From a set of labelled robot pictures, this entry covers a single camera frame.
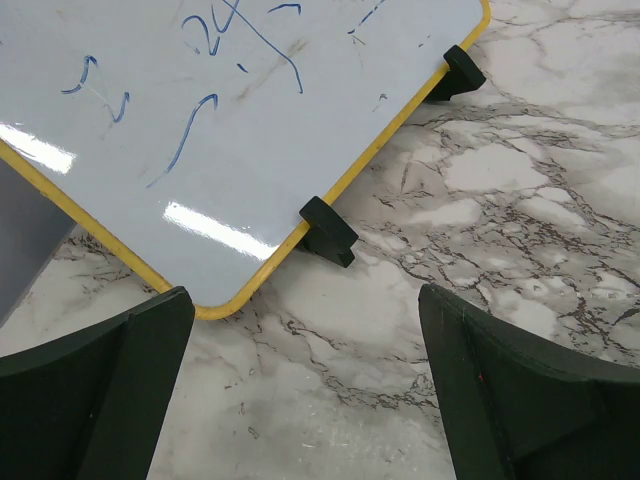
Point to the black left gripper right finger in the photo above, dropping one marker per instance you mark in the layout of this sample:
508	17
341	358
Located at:
517	406

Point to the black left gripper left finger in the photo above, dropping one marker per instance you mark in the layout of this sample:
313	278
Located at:
91	404

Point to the black whiteboard stand foot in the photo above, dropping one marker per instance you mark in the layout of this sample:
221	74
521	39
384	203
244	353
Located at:
463	76
329	236

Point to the yellow framed whiteboard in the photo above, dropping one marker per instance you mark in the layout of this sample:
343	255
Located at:
186	136

